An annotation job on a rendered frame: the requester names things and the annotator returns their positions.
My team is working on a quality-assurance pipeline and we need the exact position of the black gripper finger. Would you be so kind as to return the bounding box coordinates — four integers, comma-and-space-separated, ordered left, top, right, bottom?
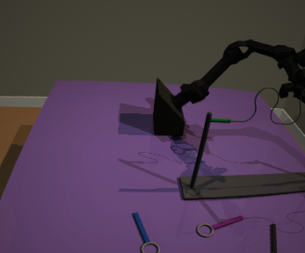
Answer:
294, 87, 305, 104

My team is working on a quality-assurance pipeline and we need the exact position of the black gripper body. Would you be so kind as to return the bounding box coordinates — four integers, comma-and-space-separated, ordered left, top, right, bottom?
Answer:
279, 67, 305, 98

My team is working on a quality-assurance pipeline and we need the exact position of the blue handle with grey loop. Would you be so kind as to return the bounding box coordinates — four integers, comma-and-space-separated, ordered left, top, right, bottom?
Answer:
133, 213, 160, 253

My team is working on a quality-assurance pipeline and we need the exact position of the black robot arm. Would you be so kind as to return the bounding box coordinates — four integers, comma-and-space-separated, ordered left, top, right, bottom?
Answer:
171, 40, 305, 111

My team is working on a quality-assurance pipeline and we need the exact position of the grey loop with purple handle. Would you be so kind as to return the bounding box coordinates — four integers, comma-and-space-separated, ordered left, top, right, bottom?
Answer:
197, 216, 243, 237

